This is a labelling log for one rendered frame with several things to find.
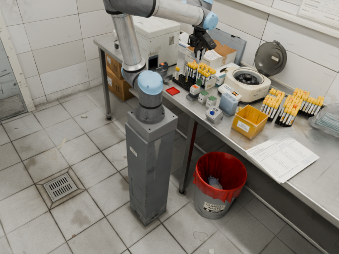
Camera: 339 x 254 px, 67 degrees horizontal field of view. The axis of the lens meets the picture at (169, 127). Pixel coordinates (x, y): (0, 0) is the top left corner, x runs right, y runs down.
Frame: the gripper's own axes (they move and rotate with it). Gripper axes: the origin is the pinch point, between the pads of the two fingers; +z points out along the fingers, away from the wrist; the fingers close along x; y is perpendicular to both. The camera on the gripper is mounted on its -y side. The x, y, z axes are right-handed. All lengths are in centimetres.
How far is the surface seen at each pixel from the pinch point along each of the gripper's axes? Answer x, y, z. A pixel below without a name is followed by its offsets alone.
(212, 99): 0.1, -14.5, 17.7
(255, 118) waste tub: -9.6, -39.1, 20.0
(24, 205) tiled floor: 110, 56, 111
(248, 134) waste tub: 2.8, -43.9, 21.7
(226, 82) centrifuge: -21.4, -7.6, 17.3
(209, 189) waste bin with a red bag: 13, -37, 71
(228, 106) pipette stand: -3.8, -24.0, 18.3
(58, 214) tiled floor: 93, 33, 111
